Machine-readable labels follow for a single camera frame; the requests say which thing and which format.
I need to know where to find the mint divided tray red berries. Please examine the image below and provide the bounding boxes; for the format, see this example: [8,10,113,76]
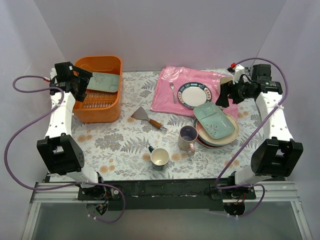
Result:
[87,72,120,93]

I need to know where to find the pink cream round plate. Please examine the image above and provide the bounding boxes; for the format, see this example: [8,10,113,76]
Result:
[195,112,240,146]

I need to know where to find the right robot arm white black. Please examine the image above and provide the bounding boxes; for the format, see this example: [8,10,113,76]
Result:
[214,63,304,199]

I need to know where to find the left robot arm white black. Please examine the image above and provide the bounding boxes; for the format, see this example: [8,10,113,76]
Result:
[36,62,107,200]

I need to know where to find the orange plastic dish bin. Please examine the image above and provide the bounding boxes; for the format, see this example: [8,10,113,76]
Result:
[73,55,123,124]

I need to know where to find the cream mug dark rim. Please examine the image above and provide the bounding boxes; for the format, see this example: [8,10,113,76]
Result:
[219,76,233,94]

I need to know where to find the stack of coloured plates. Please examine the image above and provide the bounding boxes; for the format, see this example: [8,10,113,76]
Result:
[192,117,236,150]

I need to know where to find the round plate dark green rim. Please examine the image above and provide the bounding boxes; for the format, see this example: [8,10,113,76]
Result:
[177,82,213,109]

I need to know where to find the small silver spoon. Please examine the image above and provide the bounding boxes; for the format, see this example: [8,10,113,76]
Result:
[169,82,177,104]

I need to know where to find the floral table mat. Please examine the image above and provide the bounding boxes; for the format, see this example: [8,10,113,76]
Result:
[71,71,263,181]

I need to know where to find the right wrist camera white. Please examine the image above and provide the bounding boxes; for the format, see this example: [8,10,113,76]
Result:
[230,63,245,84]

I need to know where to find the iridescent mug pink handle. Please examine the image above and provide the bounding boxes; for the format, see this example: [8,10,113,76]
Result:
[177,125,198,156]

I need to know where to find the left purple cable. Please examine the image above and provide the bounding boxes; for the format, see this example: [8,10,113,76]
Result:
[4,75,126,224]

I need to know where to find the purple cable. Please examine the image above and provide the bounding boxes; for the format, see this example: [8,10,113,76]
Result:
[4,75,126,224]
[214,57,291,218]

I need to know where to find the metal scraper wooden handle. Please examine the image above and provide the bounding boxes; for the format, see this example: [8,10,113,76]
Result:
[131,106,168,132]

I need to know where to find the cream cup teal handle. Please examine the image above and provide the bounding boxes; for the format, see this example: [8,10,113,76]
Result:
[147,145,170,171]

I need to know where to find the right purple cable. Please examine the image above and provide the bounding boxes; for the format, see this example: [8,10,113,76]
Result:
[214,57,291,218]

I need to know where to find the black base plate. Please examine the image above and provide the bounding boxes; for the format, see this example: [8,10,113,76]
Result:
[77,178,256,211]

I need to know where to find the aluminium frame rail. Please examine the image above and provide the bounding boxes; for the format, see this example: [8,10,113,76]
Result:
[22,181,312,240]

